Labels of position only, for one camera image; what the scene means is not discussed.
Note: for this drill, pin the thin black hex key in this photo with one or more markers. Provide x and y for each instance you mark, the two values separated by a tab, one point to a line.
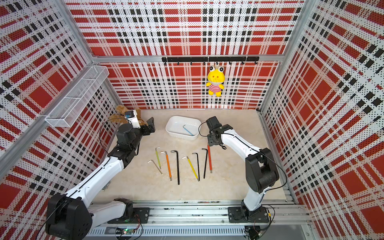
198	165

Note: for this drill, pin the aluminium front rail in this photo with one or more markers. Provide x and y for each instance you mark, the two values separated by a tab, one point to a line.
203	219

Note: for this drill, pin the yellow frog plush toy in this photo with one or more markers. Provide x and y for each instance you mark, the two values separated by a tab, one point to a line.
216	78

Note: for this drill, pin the green handled hex key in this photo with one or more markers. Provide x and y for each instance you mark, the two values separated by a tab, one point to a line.
158	158

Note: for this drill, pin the white wire mesh shelf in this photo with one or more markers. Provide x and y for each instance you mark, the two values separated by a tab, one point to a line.
67	111

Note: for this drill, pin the long black hex key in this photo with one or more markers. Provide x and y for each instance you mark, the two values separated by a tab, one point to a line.
178	166

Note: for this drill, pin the white plastic storage box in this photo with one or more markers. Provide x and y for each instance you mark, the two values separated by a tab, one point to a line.
175	129

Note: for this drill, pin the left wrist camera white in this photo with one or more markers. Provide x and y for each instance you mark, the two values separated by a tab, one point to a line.
132	117

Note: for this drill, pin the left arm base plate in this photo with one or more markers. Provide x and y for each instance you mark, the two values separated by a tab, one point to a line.
139	214

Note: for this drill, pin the yellow handled hex key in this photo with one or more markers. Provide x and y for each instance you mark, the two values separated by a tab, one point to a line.
192	167

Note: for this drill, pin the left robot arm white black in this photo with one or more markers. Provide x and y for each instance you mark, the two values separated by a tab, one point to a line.
70	216

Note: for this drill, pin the red handled hex key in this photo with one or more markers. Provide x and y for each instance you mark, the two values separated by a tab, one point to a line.
210	159

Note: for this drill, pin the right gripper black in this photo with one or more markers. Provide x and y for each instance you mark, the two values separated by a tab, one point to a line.
209	139

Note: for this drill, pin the black hook rail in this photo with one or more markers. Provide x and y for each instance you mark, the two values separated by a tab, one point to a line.
209	59

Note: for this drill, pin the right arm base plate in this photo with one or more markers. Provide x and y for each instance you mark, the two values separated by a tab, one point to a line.
242	215

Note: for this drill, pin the orange handled hex key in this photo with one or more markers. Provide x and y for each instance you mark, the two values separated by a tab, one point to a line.
168	164

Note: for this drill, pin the brown teddy bear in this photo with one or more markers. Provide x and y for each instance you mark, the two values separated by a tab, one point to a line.
119	117

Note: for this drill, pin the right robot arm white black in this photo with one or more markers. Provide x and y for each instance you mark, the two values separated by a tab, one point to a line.
261	170

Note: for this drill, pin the silver hex key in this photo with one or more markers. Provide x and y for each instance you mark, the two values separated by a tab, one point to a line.
156	166

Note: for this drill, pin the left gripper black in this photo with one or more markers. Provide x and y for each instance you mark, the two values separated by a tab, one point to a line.
150	125

